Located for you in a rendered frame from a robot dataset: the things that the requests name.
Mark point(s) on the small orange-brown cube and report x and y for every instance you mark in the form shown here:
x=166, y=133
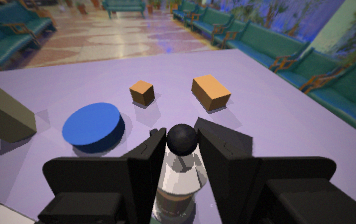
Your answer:
x=142, y=92

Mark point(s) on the orange rectangular block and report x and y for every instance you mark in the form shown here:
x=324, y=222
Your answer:
x=211, y=93

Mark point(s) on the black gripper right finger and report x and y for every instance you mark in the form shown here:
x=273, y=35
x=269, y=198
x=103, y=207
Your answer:
x=237, y=178

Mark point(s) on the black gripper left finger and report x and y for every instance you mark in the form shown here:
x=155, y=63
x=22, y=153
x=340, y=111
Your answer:
x=135, y=175

